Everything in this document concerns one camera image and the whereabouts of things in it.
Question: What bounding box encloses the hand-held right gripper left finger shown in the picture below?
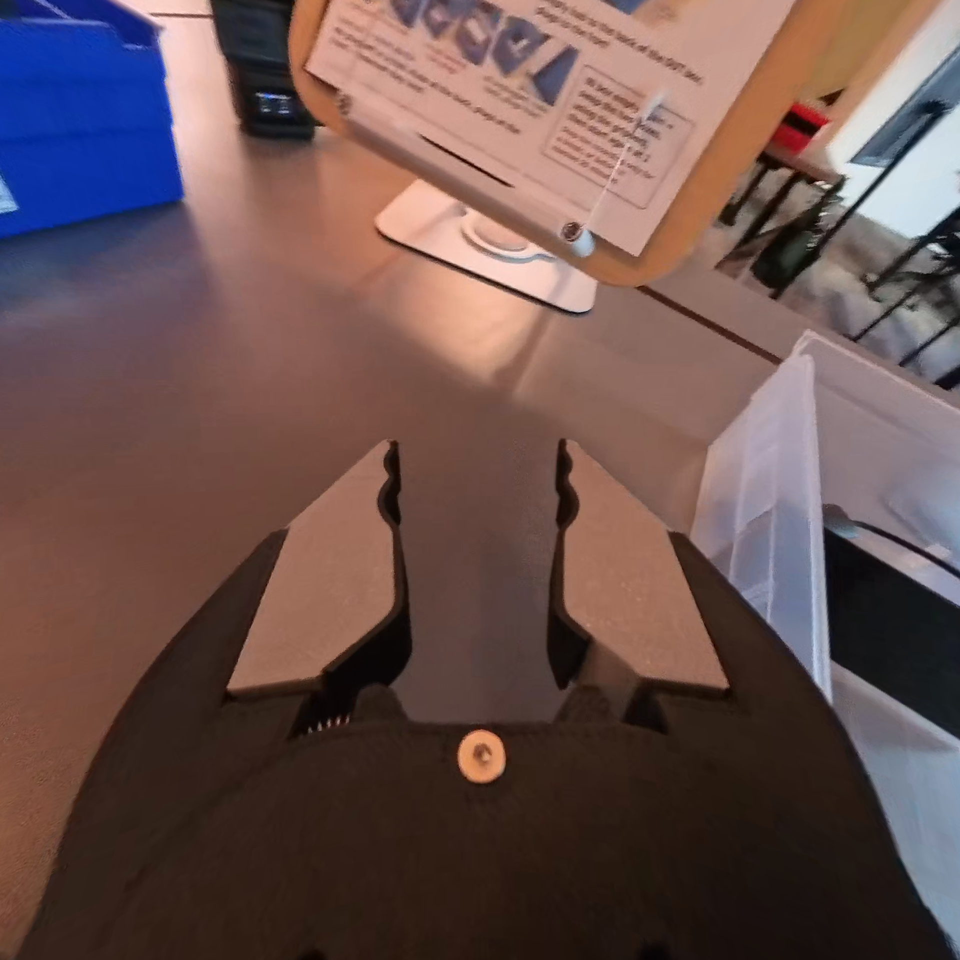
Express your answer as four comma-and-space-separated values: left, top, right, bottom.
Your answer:
225, 439, 414, 699

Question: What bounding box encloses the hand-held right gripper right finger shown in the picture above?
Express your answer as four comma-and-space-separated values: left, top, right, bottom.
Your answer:
547, 438, 732, 714

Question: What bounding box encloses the blue plastic bin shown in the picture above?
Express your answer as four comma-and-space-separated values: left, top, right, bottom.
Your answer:
0, 0, 185, 240

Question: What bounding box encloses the clear plastic container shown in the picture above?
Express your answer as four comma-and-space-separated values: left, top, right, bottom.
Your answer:
690, 330, 960, 960

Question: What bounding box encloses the white stand base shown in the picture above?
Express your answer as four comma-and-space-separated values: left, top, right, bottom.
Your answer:
375, 180, 599, 312

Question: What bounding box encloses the black-legged table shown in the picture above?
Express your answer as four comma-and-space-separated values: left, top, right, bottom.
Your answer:
716, 142, 849, 297

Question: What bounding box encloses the red plastic crate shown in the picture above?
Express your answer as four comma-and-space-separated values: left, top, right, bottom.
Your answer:
772, 103, 835, 153

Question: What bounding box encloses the black device with small display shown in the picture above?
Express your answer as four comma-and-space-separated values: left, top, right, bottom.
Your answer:
210, 0, 316, 140

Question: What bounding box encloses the white thin cord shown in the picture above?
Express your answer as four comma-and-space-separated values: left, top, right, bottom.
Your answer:
562, 91, 671, 260

